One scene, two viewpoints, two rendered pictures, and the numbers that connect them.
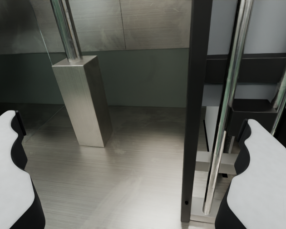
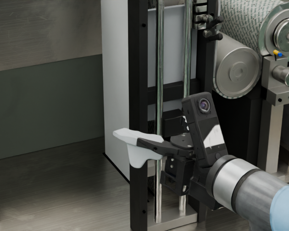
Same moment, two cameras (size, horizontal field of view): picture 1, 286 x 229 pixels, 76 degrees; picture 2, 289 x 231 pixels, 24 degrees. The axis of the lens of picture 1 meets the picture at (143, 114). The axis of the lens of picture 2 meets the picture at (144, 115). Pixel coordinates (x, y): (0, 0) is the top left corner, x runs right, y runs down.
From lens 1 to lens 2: 106 cm
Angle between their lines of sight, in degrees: 35
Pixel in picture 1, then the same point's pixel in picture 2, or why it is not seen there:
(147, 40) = (7, 57)
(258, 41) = (167, 77)
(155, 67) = (18, 92)
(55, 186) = not seen: outside the picture
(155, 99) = (22, 141)
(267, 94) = (177, 105)
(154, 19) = (15, 30)
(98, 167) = not seen: outside the picture
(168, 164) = (97, 208)
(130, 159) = (48, 218)
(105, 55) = not seen: outside the picture
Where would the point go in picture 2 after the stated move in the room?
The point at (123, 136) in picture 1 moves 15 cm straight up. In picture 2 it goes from (13, 201) to (7, 144)
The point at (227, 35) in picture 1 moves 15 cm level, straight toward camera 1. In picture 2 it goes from (151, 76) to (174, 108)
